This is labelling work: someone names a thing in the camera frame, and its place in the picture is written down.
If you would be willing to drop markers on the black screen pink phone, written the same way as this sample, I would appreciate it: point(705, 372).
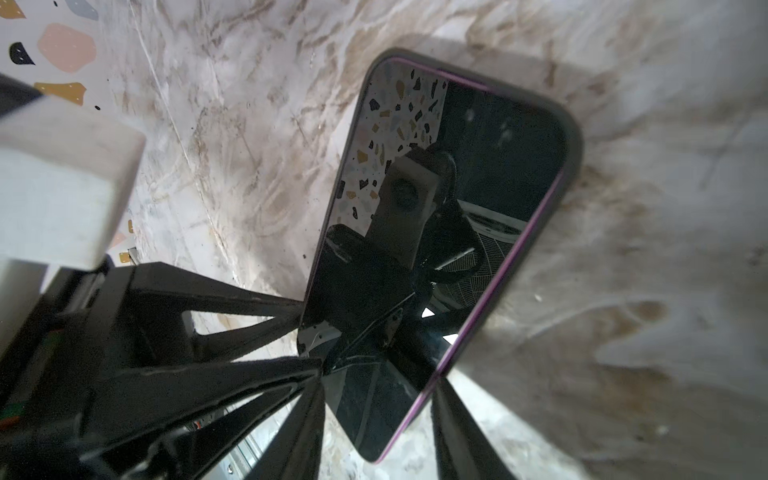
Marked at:
point(432, 240)

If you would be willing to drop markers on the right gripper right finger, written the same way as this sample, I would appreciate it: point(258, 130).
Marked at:
point(462, 450)

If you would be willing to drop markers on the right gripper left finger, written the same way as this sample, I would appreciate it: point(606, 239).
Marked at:
point(295, 452)

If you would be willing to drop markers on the black phone case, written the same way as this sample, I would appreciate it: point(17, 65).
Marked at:
point(570, 144)

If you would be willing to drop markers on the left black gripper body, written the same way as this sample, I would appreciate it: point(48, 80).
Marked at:
point(76, 401)

